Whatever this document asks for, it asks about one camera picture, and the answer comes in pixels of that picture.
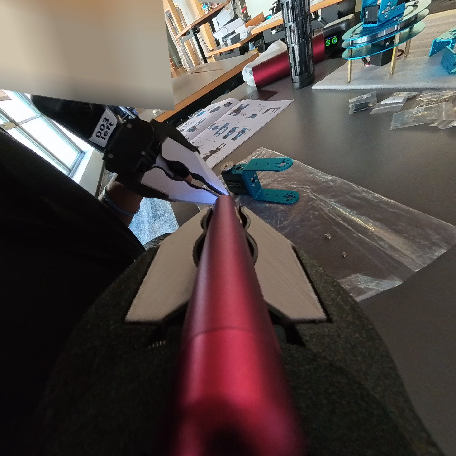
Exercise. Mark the blue metal bracket assembly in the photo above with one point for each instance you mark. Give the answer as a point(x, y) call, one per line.
point(445, 50)

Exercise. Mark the black office chair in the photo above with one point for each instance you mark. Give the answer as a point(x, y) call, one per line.
point(53, 285)
point(158, 239)

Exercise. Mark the blue disc robot base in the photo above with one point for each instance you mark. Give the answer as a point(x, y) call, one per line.
point(384, 35)

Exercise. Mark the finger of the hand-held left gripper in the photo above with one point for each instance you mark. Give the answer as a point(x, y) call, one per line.
point(171, 187)
point(192, 164)

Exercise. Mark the person's left hand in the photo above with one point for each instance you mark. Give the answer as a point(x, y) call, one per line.
point(124, 192)

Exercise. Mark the pile of small hardware bags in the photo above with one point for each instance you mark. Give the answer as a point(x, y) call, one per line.
point(409, 110)

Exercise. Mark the white foam sheet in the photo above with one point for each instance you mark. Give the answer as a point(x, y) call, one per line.
point(420, 76)

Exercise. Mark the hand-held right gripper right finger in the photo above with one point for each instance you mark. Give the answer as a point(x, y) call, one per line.
point(285, 278)

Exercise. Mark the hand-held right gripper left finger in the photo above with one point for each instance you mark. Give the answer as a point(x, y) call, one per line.
point(164, 278)

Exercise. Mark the grey table with wooden edge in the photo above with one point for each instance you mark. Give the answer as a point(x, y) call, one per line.
point(213, 71)

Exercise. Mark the white plastic bag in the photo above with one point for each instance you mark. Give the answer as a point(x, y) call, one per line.
point(251, 69)

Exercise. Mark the blue metal U bracket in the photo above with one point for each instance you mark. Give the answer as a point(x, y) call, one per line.
point(270, 178)

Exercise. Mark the white instruction manual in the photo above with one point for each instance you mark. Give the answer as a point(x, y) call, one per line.
point(235, 124)

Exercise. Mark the person's left forearm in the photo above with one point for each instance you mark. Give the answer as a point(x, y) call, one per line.
point(119, 217)

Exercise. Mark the window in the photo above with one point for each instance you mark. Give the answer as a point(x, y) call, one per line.
point(35, 131)

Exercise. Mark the black patterned tumbler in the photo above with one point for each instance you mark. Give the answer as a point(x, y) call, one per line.
point(297, 42)

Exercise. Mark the large clear plastic bag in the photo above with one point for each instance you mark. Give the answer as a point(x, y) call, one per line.
point(356, 221)

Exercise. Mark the red electric screwdriver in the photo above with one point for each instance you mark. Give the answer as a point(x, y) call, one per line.
point(228, 320)

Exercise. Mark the black device with green display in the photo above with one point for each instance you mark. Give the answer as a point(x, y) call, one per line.
point(335, 41)

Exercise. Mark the wooden workbench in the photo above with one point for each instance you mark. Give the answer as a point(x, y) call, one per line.
point(210, 14)
point(263, 25)

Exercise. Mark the blue wristband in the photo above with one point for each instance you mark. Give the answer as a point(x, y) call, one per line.
point(121, 209)

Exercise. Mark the red cylindrical case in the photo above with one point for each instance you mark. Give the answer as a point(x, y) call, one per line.
point(270, 69)

